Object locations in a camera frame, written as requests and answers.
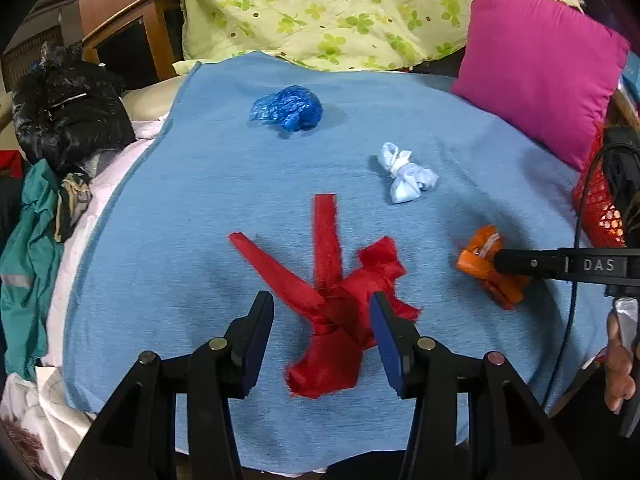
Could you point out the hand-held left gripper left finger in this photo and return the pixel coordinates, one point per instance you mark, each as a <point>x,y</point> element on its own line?
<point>255,345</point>

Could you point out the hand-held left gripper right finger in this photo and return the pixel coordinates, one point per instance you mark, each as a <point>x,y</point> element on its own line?
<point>387,345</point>

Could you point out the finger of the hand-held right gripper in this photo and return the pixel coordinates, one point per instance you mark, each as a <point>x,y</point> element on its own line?
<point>530,262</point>

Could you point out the orange wrapper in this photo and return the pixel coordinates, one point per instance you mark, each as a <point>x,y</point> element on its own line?
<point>477,257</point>

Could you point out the red cloth strip bundle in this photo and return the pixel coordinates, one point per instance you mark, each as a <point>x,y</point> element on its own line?
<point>345,305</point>

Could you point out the red mesh plastic basket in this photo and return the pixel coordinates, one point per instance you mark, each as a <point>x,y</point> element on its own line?
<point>597,205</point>

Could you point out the light blue knotted cloth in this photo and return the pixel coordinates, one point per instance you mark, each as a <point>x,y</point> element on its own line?
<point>407,175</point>

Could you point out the blue plastic bag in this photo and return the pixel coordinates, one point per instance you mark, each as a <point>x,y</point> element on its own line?
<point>292,107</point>

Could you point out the person's right hand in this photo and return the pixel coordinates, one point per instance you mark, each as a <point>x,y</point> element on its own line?
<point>617,375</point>

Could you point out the blue blanket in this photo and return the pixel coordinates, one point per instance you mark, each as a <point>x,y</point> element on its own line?
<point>200,200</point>

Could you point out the pink pillow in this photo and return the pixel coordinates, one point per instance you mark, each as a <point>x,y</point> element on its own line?
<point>540,60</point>

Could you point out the grey beige garment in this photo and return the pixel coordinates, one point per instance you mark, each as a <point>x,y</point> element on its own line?
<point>72,205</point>

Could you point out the teal garment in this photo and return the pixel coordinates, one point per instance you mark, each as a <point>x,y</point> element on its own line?
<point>27,265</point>

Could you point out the cream cushion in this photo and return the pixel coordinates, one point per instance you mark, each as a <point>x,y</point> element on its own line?
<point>150,100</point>

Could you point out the black puffer jacket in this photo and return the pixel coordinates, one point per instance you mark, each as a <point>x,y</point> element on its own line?
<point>70,105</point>

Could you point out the red garment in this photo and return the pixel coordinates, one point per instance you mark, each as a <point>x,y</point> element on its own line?
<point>10,162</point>

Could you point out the green floral quilt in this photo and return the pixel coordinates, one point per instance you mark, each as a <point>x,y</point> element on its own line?
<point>340,10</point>

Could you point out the wooden cabinet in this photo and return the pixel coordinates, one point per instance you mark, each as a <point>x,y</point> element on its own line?
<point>125,35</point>

